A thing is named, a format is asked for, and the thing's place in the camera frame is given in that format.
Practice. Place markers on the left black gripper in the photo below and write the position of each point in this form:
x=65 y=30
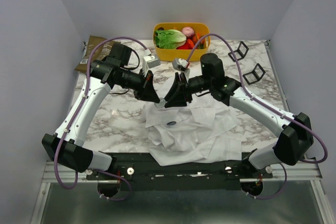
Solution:
x=149 y=93

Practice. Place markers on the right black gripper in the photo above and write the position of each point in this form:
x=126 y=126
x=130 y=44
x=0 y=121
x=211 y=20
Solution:
x=186 y=87

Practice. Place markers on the clear round brooch backing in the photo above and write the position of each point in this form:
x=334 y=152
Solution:
x=161 y=103

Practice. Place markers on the white shirt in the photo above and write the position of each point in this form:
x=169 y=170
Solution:
x=194 y=133

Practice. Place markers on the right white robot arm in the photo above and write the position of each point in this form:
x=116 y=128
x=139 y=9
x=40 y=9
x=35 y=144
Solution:
x=292 y=131

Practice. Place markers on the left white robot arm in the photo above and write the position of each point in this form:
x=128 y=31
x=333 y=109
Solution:
x=65 y=146

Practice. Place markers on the yellow plastic bin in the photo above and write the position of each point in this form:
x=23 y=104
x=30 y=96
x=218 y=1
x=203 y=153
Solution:
x=189 y=55

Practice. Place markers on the red pepper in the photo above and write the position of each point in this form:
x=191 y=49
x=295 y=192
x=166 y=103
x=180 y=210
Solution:
x=188 y=45

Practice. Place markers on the green lettuce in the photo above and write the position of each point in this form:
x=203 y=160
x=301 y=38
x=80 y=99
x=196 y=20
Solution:
x=169 y=39

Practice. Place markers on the orange carrot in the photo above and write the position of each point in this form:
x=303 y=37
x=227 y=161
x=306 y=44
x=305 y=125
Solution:
x=196 y=38

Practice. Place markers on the brown snack bag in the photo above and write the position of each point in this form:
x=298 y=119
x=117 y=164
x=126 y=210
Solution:
x=99 y=54

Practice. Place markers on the red onion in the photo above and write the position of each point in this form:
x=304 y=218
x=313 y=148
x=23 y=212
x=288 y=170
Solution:
x=188 y=32

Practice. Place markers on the far black folding stand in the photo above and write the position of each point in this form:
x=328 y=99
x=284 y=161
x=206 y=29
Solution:
x=241 y=51

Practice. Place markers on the black folding stand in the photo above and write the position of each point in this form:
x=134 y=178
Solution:
x=241 y=51
x=255 y=75

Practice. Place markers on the near black folding stand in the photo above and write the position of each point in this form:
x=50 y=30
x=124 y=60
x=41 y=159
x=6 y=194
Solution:
x=255 y=75

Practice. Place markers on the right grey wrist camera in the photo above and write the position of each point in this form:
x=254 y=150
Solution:
x=182 y=65

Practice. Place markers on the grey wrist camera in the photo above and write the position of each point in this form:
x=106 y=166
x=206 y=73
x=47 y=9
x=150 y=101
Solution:
x=182 y=65
x=149 y=61

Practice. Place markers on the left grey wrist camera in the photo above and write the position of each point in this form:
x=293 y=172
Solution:
x=149 y=61

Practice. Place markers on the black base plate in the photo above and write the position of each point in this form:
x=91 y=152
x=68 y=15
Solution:
x=143 y=173

